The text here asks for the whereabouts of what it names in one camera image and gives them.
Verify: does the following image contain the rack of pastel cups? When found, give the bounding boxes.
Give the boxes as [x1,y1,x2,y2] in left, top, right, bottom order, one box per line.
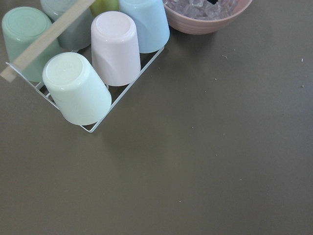
[0,0,171,134]

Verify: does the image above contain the pink ice bowl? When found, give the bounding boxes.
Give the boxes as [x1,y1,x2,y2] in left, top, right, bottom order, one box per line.
[164,0,252,35]

